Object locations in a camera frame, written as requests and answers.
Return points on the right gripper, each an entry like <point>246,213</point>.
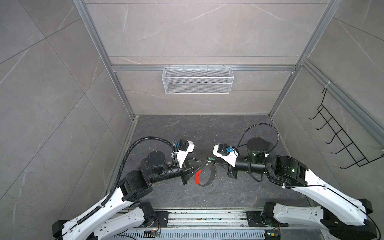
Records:
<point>232,171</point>

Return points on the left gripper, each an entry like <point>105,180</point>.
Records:
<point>186,169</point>

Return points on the metal keyring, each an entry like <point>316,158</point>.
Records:
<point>212,173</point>

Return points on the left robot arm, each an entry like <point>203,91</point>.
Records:
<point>121,209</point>

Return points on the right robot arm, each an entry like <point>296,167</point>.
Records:
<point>342,216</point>

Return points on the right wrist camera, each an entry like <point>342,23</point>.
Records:
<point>227,153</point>

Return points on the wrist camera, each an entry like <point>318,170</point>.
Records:
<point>182,149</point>
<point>227,153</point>

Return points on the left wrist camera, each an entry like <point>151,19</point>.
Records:
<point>182,149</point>

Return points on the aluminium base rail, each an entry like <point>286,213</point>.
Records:
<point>210,220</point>

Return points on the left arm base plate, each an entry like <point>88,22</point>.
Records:
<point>162,218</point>

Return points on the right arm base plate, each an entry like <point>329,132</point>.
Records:
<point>255,220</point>

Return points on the slotted cable duct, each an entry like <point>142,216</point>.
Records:
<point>193,235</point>

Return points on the white wire mesh basket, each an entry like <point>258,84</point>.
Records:
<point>197,80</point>

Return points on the black wire hook rack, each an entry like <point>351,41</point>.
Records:
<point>348,145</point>

